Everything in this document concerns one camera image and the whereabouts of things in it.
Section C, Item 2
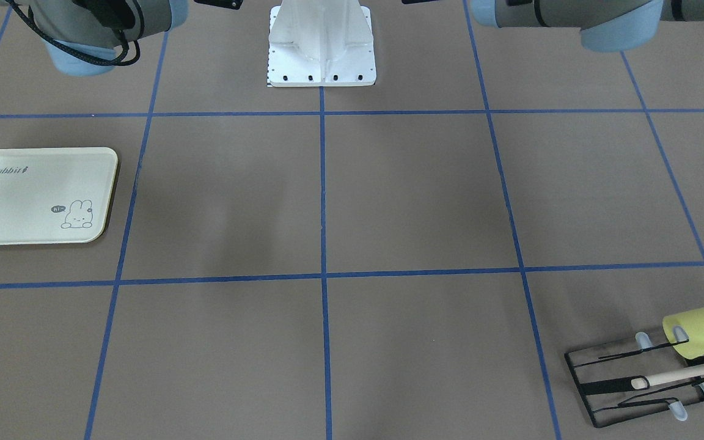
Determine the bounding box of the yellow cup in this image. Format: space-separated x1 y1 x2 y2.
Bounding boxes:
662 307 704 359

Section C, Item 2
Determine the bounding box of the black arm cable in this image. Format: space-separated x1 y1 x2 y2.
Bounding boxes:
7 0 141 67

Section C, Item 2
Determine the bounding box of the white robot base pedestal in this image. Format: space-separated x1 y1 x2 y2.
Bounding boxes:
266 1 377 87

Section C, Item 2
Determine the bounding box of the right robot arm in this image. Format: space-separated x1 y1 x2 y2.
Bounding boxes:
0 1 188 77

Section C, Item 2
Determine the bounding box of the cream rabbit serving tray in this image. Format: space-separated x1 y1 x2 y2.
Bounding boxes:
0 147 119 246

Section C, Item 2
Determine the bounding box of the black wire cup rack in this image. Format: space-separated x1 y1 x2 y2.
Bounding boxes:
563 326 704 428

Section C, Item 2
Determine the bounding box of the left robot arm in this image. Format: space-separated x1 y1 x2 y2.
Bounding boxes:
469 1 704 53

